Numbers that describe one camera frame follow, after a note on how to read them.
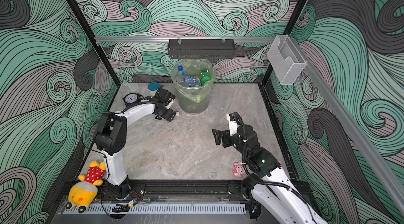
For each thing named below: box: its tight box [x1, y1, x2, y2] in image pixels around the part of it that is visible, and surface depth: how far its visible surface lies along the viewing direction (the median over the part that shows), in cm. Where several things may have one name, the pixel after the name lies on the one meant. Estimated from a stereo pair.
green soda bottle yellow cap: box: [199, 68, 212, 86], surface depth 89 cm
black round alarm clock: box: [122, 92, 141, 106], surface depth 109 cm
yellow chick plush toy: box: [65, 160, 107, 213], surface depth 70 cm
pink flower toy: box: [233, 161, 247, 178], surface depth 79 cm
